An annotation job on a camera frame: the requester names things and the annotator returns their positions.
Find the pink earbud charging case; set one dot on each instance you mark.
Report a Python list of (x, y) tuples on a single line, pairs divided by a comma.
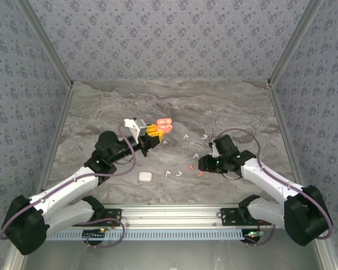
[(164, 125)]

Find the white earbud charging case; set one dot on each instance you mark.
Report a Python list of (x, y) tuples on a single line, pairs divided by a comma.
[(145, 177)]

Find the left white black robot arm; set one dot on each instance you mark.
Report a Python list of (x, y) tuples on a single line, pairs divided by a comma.
[(67, 185)]

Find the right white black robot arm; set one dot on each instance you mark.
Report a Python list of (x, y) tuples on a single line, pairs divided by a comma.
[(270, 180)]

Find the black controller board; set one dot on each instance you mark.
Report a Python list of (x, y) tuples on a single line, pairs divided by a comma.
[(252, 237), (93, 234)]

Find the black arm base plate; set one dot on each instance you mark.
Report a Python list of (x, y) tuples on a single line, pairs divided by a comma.
[(228, 216), (114, 215)]

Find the aluminium mounting rail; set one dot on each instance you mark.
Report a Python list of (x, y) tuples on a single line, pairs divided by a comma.
[(169, 215)]

